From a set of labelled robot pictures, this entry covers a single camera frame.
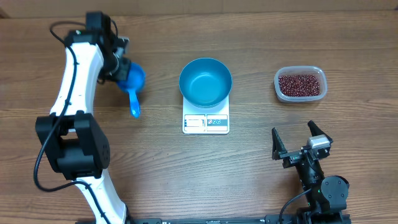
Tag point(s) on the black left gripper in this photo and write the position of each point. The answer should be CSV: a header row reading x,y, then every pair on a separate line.
x,y
124,75

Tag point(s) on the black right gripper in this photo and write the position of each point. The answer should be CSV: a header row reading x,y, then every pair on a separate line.
x,y
292,156

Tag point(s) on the blue plastic measuring scoop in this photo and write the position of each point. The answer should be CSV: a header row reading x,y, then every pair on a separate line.
x,y
132,86

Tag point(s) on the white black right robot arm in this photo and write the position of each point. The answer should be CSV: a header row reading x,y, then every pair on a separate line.
x,y
326,196

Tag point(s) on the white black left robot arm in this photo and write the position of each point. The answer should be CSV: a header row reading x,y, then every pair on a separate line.
x,y
75,151

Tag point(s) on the white digital kitchen scale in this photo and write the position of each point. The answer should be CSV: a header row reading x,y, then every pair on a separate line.
x,y
215,120

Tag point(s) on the blue plastic bowl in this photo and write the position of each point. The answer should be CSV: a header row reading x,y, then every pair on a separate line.
x,y
205,82

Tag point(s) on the red adzuki beans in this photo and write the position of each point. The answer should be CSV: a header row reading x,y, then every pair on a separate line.
x,y
299,85

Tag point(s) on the clear plastic container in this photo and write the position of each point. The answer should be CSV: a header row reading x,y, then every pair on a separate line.
x,y
301,70

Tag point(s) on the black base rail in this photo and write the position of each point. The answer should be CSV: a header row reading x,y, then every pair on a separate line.
x,y
211,221

